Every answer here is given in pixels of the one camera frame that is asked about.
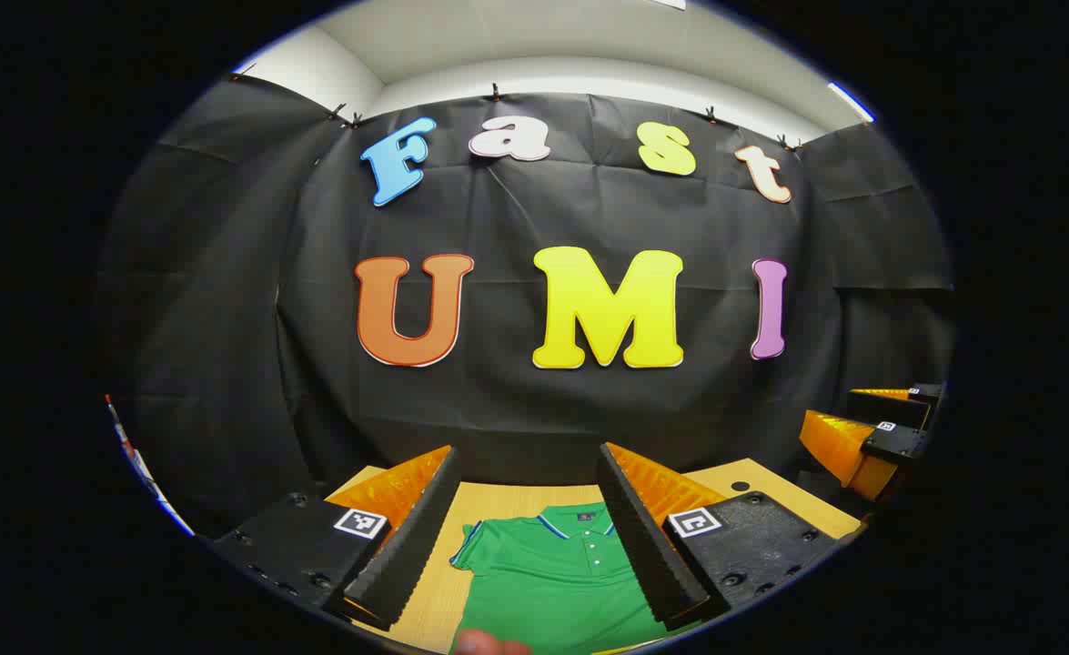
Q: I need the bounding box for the green T-shirt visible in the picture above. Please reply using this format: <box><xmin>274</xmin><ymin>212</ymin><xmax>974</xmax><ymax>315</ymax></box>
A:
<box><xmin>449</xmin><ymin>502</ymin><xmax>681</xmax><ymax>655</ymax></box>

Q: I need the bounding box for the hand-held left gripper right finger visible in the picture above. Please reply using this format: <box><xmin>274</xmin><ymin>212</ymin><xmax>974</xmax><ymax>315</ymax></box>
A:
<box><xmin>597</xmin><ymin>442</ymin><xmax>840</xmax><ymax>631</ymax></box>

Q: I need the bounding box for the row of black cloth clips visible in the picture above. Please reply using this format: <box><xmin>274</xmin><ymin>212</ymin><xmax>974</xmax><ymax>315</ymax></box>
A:
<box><xmin>229</xmin><ymin>62</ymin><xmax>803</xmax><ymax>151</ymax></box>

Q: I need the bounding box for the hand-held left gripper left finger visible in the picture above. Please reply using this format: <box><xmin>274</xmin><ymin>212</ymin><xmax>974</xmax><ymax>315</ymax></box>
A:
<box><xmin>211</xmin><ymin>444</ymin><xmax>461</xmax><ymax>631</ymax></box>

